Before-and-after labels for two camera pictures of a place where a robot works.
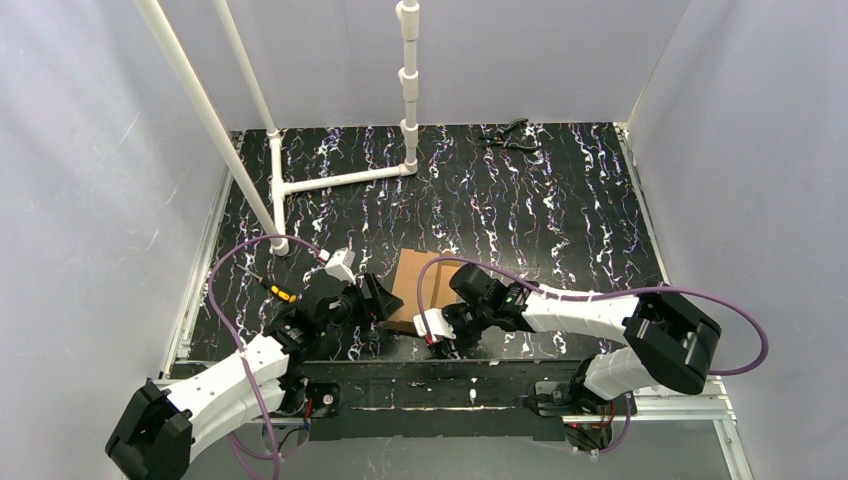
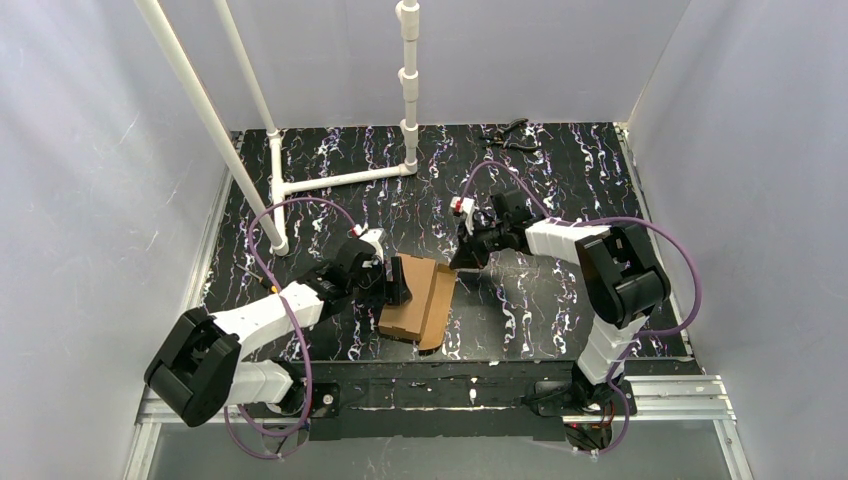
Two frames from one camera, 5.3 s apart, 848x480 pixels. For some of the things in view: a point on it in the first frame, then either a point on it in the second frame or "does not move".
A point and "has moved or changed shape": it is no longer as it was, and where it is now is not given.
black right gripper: (456, 316) to (473, 244)
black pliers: (502, 137) does not move
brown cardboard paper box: (440, 282) has moved or changed shape
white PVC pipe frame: (274, 229) does not move
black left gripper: (365, 299) to (386, 279)
